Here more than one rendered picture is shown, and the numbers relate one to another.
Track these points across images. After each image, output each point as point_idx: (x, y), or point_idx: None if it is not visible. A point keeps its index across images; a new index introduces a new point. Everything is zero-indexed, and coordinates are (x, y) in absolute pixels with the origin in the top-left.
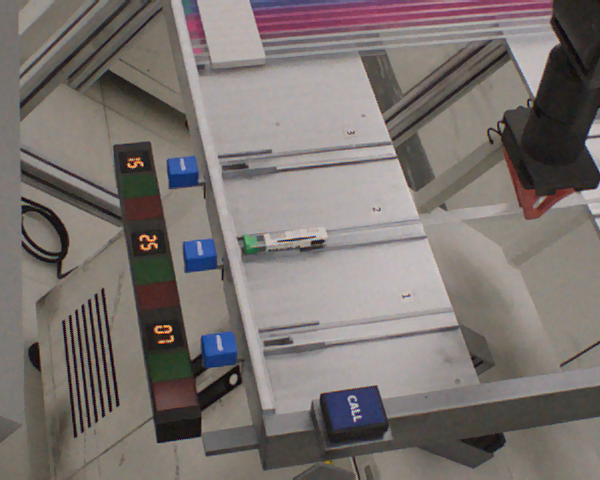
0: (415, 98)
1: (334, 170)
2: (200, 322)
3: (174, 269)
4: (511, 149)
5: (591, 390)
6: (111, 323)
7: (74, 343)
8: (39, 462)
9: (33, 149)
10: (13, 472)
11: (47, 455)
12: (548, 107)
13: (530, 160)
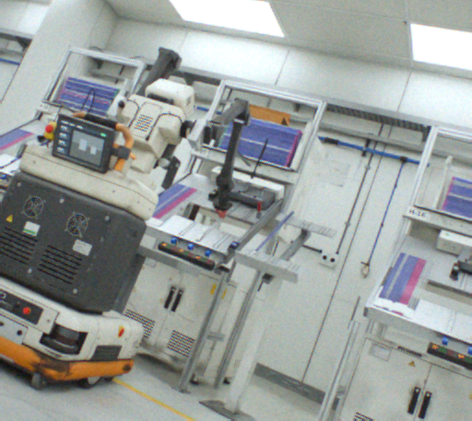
0: None
1: (192, 228)
2: (162, 291)
3: (145, 289)
4: (218, 207)
5: (253, 230)
6: (136, 312)
7: None
8: (138, 356)
9: None
10: (138, 358)
11: (137, 356)
12: (222, 196)
13: (222, 206)
